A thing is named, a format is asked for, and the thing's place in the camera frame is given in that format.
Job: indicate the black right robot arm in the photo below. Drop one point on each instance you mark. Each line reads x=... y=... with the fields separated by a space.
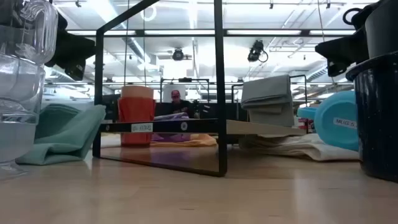
x=359 y=18

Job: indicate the light blue mug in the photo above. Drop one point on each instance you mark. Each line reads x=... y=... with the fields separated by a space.
x=337 y=121

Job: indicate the grey cloth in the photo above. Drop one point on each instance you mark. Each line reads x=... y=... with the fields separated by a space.
x=267 y=99

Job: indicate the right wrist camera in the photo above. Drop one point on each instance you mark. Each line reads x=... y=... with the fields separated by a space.
x=337 y=67

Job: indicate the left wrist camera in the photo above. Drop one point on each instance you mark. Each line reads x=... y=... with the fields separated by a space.
x=77 y=70

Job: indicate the orange faceted tumbler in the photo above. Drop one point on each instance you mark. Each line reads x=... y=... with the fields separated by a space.
x=136 y=112

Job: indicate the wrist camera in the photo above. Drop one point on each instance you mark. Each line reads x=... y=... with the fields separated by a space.
x=337 y=67
x=77 y=70

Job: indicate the person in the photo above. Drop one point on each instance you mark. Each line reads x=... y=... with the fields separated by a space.
x=177 y=104

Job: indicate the black overhead frame bar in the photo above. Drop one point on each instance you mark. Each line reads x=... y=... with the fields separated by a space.
x=304 y=32

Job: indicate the black monitor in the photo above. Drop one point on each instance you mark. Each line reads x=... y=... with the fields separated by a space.
x=110 y=105

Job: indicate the black ceiling spotlight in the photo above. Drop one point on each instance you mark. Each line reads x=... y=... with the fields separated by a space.
x=256 y=51
x=178 y=54

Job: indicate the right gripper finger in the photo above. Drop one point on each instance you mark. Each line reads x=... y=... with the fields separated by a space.
x=329 y=49

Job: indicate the dark blue speckled enamel mug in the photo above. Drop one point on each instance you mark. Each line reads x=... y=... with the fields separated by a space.
x=377 y=124

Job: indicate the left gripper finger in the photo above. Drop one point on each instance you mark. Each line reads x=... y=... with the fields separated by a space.
x=81 y=48

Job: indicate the teal cloth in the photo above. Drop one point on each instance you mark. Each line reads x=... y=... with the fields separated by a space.
x=71 y=133

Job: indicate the white checked towel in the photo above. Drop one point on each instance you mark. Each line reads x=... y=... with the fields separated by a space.
x=298 y=149

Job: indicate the white napkin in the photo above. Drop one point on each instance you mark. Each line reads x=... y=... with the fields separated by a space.
x=110 y=141

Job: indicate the black cup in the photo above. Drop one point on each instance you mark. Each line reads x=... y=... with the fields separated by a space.
x=384 y=31

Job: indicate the purple faceted tumbler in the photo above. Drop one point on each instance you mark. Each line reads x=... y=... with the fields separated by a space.
x=172 y=137

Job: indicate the tan paper cup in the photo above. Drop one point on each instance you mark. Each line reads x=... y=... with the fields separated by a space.
x=136 y=91

